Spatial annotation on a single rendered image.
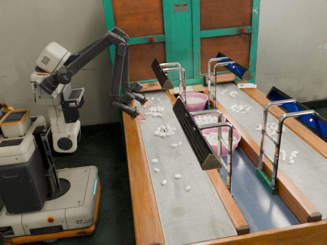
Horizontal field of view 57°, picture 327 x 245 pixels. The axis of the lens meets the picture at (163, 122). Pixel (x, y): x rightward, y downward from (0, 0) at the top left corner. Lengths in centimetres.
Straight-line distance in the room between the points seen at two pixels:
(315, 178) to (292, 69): 258
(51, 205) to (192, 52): 174
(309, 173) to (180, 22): 167
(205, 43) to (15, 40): 208
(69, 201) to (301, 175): 159
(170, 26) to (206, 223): 183
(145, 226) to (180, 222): 16
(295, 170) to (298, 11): 258
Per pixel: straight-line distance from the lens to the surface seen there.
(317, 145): 202
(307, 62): 427
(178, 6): 277
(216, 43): 291
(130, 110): 202
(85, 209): 231
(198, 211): 147
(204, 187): 160
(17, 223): 245
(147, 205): 148
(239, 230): 137
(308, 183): 172
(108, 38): 181
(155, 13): 274
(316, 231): 152
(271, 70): 407
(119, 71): 190
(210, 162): 118
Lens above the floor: 172
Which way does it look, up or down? 26 degrees down
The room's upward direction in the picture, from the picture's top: 4 degrees counter-clockwise
